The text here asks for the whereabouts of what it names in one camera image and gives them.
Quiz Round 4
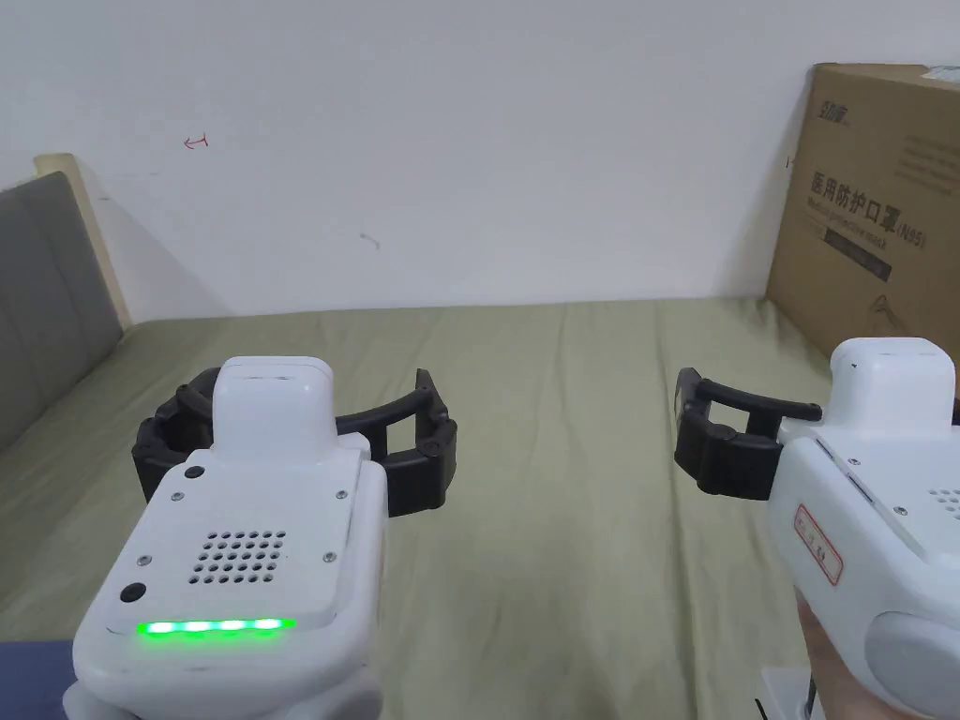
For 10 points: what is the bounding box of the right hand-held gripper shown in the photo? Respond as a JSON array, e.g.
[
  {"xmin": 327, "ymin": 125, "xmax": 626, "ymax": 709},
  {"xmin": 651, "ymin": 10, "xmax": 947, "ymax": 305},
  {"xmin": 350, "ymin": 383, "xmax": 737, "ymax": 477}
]
[{"xmin": 672, "ymin": 337, "xmax": 960, "ymax": 720}]

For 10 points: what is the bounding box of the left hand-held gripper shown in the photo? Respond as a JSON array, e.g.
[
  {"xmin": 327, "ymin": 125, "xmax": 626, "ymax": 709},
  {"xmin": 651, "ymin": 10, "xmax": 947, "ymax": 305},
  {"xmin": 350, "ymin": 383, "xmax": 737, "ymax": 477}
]
[{"xmin": 63, "ymin": 355, "xmax": 459, "ymax": 720}]

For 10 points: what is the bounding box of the person's right hand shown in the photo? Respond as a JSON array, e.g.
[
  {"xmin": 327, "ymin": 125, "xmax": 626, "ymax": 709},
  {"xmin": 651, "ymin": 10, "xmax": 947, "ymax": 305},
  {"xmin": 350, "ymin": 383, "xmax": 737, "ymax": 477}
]
[{"xmin": 794, "ymin": 591, "xmax": 903, "ymax": 720}]

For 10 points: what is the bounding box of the brown cardboard carton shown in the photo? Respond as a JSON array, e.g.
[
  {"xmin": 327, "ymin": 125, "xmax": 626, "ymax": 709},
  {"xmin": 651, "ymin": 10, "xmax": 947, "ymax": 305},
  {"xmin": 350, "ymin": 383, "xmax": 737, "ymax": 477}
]
[{"xmin": 764, "ymin": 61, "xmax": 960, "ymax": 393}]

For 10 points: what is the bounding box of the bed with pale green sheet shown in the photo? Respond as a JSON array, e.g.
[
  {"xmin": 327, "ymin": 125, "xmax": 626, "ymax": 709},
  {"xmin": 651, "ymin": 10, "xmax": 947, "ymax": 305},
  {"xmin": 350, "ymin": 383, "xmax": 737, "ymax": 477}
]
[{"xmin": 0, "ymin": 295, "xmax": 960, "ymax": 720}]

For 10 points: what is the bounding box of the grey padded headboard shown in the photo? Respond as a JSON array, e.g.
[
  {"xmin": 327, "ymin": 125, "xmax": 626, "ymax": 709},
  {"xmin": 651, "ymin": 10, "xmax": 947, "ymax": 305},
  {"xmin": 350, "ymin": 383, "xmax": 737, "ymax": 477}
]
[{"xmin": 0, "ymin": 153, "xmax": 134, "ymax": 454}]

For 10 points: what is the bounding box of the dark blue garment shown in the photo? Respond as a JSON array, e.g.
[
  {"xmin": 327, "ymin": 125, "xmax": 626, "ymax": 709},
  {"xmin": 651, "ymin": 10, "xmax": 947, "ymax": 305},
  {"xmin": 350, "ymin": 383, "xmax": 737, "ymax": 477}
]
[{"xmin": 0, "ymin": 638, "xmax": 81, "ymax": 720}]

